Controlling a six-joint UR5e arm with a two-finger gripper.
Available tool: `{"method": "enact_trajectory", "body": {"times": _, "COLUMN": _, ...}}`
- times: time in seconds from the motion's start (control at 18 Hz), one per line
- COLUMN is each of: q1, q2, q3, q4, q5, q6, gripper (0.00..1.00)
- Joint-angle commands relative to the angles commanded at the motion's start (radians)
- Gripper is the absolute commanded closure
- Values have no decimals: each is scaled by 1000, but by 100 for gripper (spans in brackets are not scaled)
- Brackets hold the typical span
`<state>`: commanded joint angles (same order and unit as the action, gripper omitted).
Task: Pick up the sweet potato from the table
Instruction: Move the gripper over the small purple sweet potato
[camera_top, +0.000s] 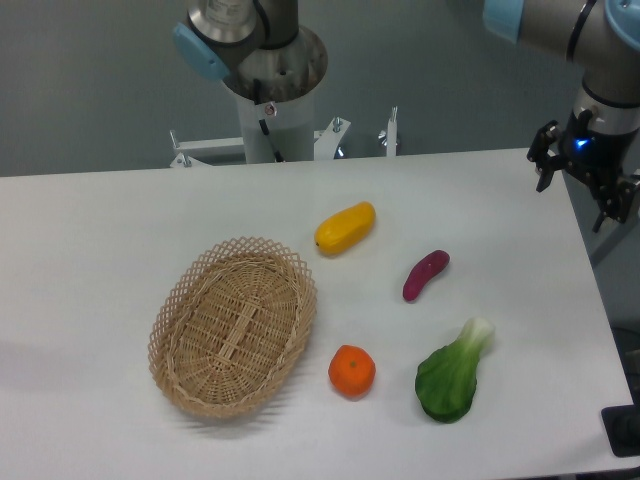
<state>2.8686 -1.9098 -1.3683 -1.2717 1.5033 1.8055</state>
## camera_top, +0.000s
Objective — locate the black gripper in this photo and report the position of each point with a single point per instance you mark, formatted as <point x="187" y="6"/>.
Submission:
<point x="595" y="159"/>

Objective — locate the purple sweet potato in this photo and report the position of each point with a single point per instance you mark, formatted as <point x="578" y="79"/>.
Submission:
<point x="423" y="272"/>

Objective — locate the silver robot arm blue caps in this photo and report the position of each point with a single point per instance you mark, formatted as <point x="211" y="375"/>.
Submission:
<point x="261" y="52"/>

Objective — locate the yellow mango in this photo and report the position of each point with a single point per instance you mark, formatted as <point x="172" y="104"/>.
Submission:
<point x="345" y="229"/>

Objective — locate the green bok choy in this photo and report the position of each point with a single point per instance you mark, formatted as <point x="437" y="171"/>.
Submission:
<point x="446" y="381"/>

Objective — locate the black device at table edge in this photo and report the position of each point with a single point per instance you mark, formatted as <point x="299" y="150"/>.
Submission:
<point x="622" y="428"/>

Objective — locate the orange tangerine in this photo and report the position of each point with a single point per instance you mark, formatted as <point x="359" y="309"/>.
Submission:
<point x="352" y="372"/>

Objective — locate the oval woven wicker basket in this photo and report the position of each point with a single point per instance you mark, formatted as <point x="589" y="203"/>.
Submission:
<point x="233" y="328"/>

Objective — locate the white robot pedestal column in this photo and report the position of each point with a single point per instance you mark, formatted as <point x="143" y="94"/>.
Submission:
<point x="291" y="123"/>

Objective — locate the white metal mounting frame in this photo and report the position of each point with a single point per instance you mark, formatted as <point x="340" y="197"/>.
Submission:
<point x="326" y="145"/>

